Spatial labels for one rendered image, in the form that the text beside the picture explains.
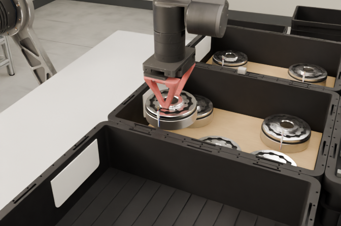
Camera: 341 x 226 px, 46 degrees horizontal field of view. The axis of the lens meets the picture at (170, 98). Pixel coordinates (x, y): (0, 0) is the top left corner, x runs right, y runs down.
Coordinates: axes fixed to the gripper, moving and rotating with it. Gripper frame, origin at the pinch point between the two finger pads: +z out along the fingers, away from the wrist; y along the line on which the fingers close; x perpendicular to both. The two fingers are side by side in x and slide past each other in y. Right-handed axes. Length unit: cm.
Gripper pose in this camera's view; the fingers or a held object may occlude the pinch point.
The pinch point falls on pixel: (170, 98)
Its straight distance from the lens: 78.4
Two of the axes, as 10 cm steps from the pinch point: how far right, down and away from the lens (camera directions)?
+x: -9.0, -2.2, 3.7
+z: 0.1, 8.5, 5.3
